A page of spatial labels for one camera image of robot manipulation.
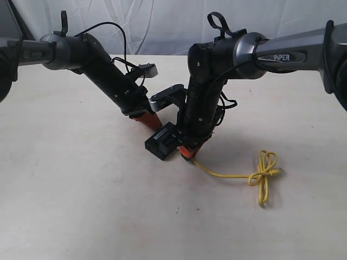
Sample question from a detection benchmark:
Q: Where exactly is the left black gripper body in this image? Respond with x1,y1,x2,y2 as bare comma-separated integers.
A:
121,86,152,116

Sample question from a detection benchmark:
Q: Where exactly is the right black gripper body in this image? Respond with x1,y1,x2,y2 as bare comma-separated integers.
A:
176,110,217,150

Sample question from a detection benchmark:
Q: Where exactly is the small black box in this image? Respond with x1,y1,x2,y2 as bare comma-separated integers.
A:
145,122,181,161

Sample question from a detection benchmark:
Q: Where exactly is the yellow ethernet cable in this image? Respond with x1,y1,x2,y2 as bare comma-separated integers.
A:
191,150,286,208

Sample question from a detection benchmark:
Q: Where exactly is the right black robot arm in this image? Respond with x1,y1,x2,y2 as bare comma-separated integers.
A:
177,20,346,160

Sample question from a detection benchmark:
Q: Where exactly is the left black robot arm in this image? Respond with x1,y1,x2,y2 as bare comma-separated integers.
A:
1,33,162,131

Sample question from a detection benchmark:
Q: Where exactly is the grey backdrop curtain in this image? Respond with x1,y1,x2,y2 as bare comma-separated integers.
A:
14,0,346,55

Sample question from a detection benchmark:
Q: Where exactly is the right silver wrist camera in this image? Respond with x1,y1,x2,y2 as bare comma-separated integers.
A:
149,84,187,112

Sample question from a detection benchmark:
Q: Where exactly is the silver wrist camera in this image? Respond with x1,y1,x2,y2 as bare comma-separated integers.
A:
138,63,158,79
149,84,187,112

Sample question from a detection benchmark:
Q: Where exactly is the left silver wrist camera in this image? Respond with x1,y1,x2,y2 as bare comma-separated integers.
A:
138,63,158,79

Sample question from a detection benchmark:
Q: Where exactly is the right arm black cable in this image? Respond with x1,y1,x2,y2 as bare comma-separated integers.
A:
207,11,337,128

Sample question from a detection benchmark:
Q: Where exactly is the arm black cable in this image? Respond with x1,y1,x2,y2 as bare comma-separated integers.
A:
207,11,337,128
51,10,149,93

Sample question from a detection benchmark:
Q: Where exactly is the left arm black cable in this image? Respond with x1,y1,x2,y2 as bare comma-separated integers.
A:
51,10,149,93

